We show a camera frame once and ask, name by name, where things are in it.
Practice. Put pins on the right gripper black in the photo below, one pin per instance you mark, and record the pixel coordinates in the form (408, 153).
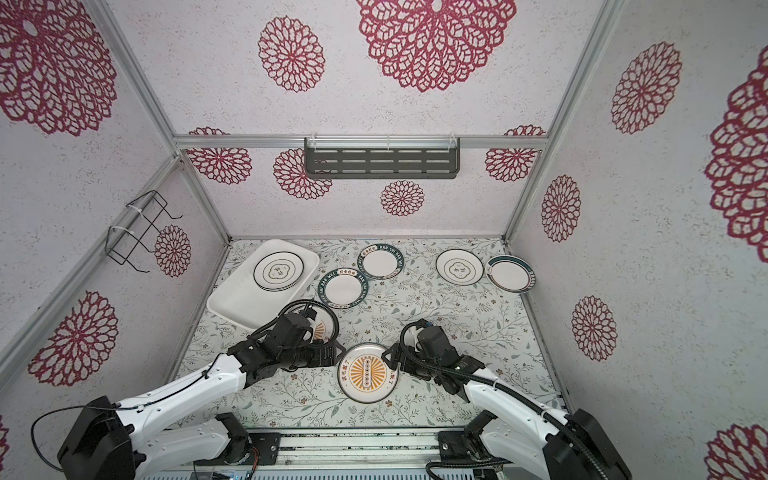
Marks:
(392, 363)

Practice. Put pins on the orange sunburst plate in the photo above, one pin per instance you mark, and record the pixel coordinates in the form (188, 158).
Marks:
(323, 321)
(364, 376)

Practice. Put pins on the green rim plate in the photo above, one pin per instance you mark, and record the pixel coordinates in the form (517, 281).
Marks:
(380, 261)
(343, 288)

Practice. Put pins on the black wire wall rack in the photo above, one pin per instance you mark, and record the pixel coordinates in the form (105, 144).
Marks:
(121, 242)

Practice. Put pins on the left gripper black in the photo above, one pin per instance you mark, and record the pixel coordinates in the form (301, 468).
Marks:
(320, 358)

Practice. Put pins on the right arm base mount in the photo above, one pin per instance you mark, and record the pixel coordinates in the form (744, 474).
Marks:
(463, 447)

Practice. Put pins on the white plate brown line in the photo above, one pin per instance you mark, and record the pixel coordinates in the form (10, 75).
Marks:
(459, 267)

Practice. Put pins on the green rim plate left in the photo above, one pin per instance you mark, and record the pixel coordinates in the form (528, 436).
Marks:
(343, 288)

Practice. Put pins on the white flower outline plate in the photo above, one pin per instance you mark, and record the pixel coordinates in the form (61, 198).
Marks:
(278, 271)

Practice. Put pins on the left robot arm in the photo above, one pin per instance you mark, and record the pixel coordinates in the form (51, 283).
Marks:
(134, 437)

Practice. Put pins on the grey slotted wall shelf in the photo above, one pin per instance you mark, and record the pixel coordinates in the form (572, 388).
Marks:
(382, 159)

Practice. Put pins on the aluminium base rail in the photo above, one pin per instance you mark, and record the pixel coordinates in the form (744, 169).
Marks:
(389, 453)

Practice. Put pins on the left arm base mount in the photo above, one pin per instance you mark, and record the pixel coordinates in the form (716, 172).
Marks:
(256, 449)

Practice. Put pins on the white plastic bin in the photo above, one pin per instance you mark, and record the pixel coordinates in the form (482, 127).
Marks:
(241, 302)

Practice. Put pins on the green rim plate back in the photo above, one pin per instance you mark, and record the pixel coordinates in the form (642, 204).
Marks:
(380, 261)

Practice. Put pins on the striped rim plate far right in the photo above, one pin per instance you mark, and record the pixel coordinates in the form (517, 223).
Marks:
(511, 274)

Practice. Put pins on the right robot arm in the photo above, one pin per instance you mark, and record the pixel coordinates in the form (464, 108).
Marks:
(511, 427)

